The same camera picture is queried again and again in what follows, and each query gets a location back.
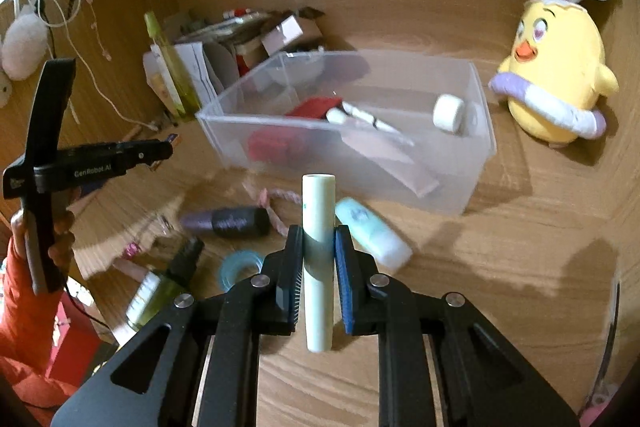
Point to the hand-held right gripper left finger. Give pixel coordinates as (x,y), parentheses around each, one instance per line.
(287,279)

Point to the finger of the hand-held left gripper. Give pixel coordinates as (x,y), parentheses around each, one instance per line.
(150,152)

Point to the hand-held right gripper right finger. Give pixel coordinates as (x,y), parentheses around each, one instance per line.
(346,279)

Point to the light blue tube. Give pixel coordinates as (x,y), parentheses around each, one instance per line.
(375,234)

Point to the pale green tube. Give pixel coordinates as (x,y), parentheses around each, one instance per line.
(318,217)

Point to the clear plastic bin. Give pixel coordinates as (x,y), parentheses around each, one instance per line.
(465,187)

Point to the person's left forearm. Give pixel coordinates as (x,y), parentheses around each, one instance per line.
(25,322)

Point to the person's left hand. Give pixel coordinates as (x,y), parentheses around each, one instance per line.
(64,247)

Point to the white fluffy pompom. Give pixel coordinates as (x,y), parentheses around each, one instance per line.
(22,47)

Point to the dark purple tube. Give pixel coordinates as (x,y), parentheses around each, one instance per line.
(230,222)

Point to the yellow-green spray bottle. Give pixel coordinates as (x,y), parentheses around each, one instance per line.
(177,72)

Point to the pink tube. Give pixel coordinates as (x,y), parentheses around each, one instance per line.
(400,167)

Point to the green bottle with black cap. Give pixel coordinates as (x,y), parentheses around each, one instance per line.
(162,297)

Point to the white pen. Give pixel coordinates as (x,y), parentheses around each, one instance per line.
(370,121)

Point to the red marker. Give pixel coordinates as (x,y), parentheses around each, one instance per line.
(237,13)

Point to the small white box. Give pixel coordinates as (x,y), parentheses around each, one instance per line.
(290,31)

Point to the white round jar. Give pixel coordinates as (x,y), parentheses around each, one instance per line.
(447,113)

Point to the red box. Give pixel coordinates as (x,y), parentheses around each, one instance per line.
(75,347)

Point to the yellow chick plush toy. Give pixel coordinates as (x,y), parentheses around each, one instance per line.
(555,52)

